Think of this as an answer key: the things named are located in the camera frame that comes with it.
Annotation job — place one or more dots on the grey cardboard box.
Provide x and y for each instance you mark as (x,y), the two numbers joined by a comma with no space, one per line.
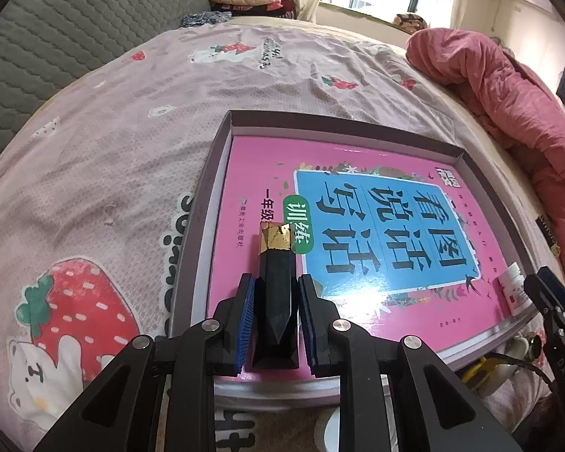
(207,188)

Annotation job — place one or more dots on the black lipstick with gold band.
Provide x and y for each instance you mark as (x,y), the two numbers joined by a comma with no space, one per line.
(275,301)

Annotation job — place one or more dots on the pink strawberry printed bedsheet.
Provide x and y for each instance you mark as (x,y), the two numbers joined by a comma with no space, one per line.
(146,103)

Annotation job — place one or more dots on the white plastic bottle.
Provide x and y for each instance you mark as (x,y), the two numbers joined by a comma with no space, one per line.
(513,287)

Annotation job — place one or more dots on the dark floral cloth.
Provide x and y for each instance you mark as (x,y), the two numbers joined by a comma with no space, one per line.
(205,19)

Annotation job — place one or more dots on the brown patterned cloth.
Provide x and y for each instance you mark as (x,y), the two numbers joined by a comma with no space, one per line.
(409,22)

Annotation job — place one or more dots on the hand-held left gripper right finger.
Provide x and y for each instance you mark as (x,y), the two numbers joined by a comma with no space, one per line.
(308,322)

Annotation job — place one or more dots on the pink quilt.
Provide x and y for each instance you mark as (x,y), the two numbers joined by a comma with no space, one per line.
(499,84)

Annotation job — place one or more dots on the grey quilted headboard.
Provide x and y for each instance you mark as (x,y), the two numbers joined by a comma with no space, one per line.
(52,33)

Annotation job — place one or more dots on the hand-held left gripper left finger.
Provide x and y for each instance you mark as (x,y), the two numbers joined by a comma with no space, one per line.
(245,322)

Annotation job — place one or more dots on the pink book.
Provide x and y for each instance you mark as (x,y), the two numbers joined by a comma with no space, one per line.
(263,165)

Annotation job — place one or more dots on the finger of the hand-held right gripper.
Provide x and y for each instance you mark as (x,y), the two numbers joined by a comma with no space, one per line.
(546,294)

